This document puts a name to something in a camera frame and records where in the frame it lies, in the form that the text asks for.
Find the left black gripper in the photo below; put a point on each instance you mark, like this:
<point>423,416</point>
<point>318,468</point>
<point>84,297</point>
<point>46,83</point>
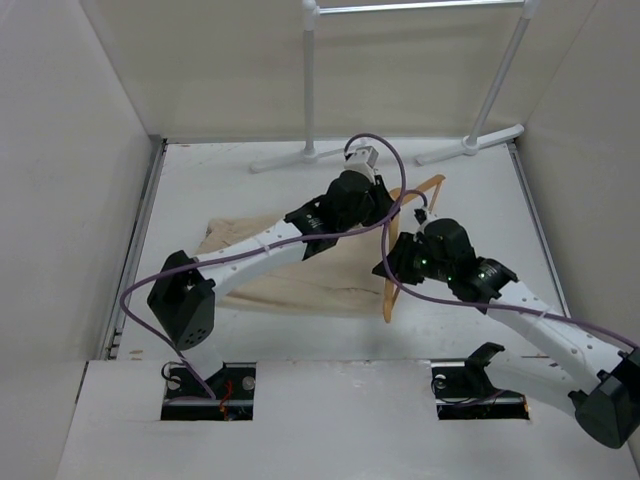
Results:
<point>379,196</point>

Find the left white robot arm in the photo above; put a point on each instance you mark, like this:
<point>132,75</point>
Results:
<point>183,299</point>

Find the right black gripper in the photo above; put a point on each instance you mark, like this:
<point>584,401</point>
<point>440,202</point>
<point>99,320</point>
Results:
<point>400,254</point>

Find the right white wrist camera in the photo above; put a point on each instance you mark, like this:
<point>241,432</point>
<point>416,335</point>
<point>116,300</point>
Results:
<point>422,216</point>

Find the white clothes rack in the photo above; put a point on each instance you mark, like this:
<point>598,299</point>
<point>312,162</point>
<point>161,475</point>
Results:
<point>469,145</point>

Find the beige trousers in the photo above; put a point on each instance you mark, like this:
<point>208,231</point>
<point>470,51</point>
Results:
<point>336,282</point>

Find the wooden clothes hanger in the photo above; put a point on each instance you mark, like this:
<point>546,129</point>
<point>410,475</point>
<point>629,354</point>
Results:
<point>428,191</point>

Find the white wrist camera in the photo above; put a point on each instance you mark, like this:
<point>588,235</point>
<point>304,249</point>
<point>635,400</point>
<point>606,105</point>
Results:
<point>362,160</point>
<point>422,216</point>

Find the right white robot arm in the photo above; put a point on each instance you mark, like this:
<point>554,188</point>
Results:
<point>591,375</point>

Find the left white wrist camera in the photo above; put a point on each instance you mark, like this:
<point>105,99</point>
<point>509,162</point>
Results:
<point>362,160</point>

